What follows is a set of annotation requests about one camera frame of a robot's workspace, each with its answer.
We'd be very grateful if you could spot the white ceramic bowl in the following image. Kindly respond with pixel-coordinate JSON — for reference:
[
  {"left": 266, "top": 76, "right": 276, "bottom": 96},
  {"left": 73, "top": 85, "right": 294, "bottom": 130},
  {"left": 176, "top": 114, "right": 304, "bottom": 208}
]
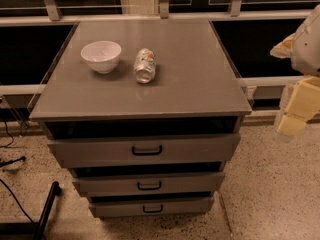
[{"left": 81, "top": 41, "right": 122, "bottom": 74}]

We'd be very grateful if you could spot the crushed aluminium can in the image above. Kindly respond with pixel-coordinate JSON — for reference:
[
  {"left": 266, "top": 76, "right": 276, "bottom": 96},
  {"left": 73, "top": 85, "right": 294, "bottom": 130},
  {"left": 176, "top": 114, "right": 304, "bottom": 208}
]
[{"left": 133, "top": 48, "right": 156, "bottom": 84}]

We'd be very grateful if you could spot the black floor cable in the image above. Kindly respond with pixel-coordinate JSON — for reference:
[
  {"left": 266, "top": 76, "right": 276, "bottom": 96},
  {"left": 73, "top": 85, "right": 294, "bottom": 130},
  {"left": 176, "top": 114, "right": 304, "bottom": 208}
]
[{"left": 0, "top": 178, "right": 35, "bottom": 224}]

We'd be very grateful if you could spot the grey top drawer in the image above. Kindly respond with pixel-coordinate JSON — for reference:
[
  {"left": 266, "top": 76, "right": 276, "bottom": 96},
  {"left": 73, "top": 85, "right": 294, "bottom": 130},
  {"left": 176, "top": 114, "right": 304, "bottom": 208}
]
[{"left": 48, "top": 133, "right": 240, "bottom": 168}]

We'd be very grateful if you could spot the metal window railing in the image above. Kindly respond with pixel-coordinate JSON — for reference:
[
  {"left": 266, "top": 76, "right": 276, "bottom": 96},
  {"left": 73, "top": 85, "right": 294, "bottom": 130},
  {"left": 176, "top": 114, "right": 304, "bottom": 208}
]
[{"left": 0, "top": 0, "right": 319, "bottom": 110}]

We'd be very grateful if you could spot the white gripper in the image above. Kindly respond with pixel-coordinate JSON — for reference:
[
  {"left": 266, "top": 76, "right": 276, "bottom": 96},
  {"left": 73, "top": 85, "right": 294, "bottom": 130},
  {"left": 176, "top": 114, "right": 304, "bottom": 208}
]
[{"left": 270, "top": 5, "right": 320, "bottom": 138}]

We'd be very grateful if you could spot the grey drawer cabinet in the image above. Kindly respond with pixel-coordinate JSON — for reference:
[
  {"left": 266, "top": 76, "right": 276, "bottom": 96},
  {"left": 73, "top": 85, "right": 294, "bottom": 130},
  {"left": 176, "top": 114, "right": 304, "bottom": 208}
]
[{"left": 31, "top": 20, "right": 251, "bottom": 205}]

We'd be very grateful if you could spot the grey middle drawer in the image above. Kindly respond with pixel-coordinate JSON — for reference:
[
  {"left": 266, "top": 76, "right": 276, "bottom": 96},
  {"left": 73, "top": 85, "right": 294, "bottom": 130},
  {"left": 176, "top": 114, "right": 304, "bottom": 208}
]
[{"left": 73, "top": 172, "right": 224, "bottom": 197}]

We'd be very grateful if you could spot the black metal stand leg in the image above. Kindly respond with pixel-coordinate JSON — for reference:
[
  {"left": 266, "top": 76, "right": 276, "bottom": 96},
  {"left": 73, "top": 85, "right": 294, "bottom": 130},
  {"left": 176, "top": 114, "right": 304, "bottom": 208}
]
[{"left": 0, "top": 181, "right": 62, "bottom": 240}]

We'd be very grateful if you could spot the grey drawer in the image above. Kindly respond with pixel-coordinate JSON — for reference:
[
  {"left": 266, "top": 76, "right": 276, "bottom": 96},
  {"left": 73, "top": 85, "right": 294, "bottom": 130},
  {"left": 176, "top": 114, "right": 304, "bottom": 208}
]
[
  {"left": 48, "top": 133, "right": 240, "bottom": 168},
  {"left": 89, "top": 197, "right": 213, "bottom": 218},
  {"left": 73, "top": 172, "right": 224, "bottom": 197}
]

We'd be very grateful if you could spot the grey bottom drawer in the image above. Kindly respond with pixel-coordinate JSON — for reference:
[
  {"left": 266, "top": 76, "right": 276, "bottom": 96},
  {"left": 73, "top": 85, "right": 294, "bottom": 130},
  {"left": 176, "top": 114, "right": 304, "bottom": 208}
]
[{"left": 89, "top": 197, "right": 213, "bottom": 218}]

